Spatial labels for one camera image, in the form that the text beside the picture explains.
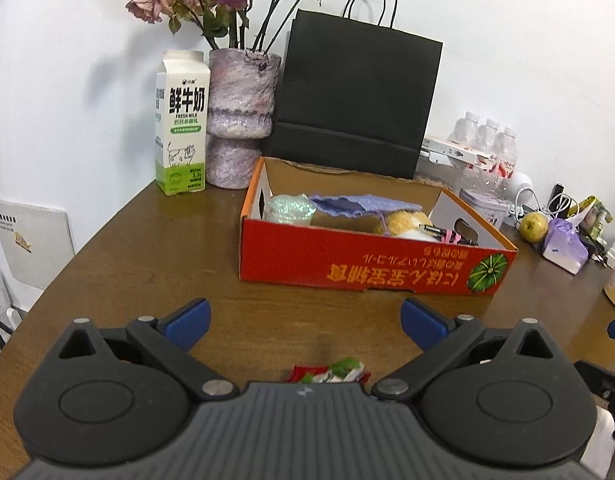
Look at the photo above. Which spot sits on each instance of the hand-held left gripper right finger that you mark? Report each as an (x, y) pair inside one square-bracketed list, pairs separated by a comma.
[(421, 322)]

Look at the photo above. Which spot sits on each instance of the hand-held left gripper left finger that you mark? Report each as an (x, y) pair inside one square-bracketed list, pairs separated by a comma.
[(190, 321)]

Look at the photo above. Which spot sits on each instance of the red cardboard box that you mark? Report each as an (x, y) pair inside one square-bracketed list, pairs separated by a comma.
[(367, 270)]

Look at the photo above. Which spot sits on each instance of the red green snack wrapper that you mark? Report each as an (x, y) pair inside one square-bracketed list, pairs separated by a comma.
[(337, 370)]

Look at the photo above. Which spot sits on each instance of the yellow white plush toy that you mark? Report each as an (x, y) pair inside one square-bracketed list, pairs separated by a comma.
[(407, 224)]

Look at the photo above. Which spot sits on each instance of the iridescent plastic bag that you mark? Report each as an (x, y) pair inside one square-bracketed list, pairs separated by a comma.
[(287, 209)]

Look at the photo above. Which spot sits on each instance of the purple tissue pack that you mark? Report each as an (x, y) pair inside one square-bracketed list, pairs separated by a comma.
[(565, 247)]

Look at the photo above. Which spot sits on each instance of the green snack packet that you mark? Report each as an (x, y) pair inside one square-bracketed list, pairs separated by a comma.
[(597, 212)]

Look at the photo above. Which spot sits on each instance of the white tin box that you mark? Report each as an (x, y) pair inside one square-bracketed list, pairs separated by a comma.
[(485, 207)]

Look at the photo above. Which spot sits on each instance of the green apple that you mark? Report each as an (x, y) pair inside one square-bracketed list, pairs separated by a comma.
[(533, 227)]

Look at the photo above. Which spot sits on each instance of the clear plastic container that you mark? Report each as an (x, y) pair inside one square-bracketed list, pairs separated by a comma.
[(437, 176)]

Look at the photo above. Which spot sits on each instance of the round white gadget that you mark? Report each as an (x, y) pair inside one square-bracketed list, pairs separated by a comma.
[(520, 185)]

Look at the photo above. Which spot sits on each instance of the flat white carton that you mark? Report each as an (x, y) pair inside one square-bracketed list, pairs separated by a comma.
[(452, 152)]

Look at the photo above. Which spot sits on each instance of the white green milk carton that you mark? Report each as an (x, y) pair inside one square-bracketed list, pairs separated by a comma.
[(180, 125)]

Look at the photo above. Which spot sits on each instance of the purple stone vase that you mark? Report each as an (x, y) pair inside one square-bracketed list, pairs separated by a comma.
[(242, 110)]

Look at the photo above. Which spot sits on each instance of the black paper bag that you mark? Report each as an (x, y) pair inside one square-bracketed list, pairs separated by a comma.
[(357, 90)]

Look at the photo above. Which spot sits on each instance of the white wall panel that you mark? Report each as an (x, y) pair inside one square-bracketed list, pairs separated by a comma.
[(32, 242)]

